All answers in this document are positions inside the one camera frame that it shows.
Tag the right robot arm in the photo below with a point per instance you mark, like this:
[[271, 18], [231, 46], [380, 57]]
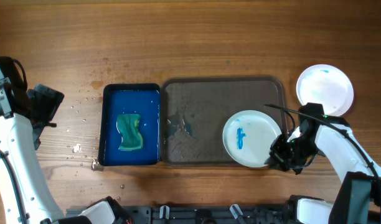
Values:
[[359, 197]]

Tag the green yellow sponge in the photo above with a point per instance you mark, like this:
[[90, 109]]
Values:
[[127, 126]]

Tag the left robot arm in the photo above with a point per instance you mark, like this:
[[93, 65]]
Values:
[[24, 113]]

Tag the blue water tray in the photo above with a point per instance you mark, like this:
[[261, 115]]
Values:
[[143, 99]]

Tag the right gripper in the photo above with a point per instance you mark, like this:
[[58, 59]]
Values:
[[282, 152]]

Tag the dark brown serving tray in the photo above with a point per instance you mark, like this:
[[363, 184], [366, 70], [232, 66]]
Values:
[[195, 110]]

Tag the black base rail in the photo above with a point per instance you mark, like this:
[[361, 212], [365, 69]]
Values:
[[262, 214]]

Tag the white plate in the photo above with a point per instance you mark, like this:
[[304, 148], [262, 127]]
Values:
[[247, 137], [328, 86]]

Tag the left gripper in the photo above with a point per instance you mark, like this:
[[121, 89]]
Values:
[[50, 99]]

